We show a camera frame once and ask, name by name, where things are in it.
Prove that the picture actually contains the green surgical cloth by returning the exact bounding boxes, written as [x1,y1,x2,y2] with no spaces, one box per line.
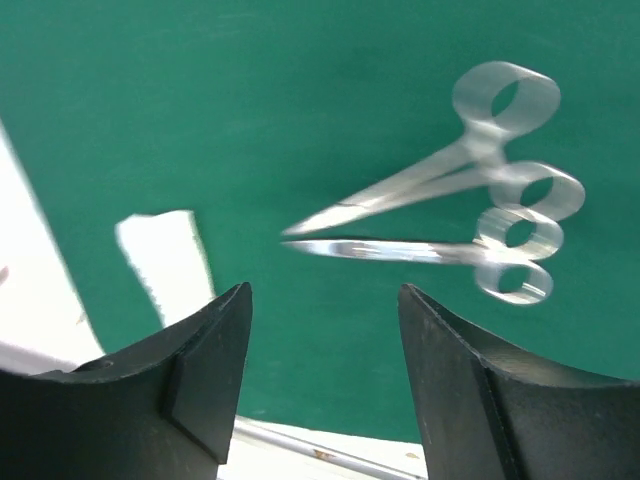
[1,1,639,442]

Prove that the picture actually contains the white suture packet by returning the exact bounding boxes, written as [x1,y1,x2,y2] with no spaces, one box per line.
[115,210,216,327]

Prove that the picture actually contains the aluminium rail frame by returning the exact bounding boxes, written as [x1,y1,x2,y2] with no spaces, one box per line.
[219,416,428,480]

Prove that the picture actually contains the steel surgical scissors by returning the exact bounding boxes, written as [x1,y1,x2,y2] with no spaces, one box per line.
[284,207,564,305]

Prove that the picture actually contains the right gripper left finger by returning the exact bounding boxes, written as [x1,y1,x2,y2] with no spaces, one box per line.
[1,283,253,479]

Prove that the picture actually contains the steel hemostat forceps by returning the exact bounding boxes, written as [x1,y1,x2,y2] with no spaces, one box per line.
[284,61,586,235]

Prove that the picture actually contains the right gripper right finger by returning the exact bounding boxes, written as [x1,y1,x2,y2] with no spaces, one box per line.
[398,284,639,480]

